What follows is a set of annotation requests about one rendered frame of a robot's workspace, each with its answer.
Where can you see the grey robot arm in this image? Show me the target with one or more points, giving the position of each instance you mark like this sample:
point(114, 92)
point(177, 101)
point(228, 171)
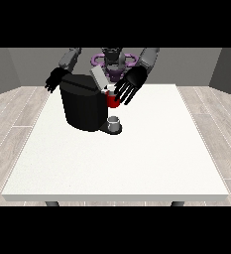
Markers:
point(69, 59)
point(148, 59)

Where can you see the small grey coffee pod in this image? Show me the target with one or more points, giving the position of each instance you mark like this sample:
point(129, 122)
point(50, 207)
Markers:
point(110, 88)

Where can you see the red pod holder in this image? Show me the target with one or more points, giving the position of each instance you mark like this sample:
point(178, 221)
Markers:
point(112, 99)

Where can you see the pale grey machine lid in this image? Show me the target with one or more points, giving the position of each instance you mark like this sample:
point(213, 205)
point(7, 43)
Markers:
point(98, 77)

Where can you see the black coffee machine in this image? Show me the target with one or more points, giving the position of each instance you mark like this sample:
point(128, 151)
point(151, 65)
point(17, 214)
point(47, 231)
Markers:
point(83, 103)

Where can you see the grey robot trunk purple rings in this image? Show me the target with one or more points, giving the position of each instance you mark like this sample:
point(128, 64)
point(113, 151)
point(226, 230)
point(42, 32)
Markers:
point(111, 62)

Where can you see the small grey cup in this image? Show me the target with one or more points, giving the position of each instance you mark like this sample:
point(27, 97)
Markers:
point(114, 123)

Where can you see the dark table leg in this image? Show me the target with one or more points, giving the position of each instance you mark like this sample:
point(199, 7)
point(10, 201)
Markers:
point(52, 203)
point(177, 203)

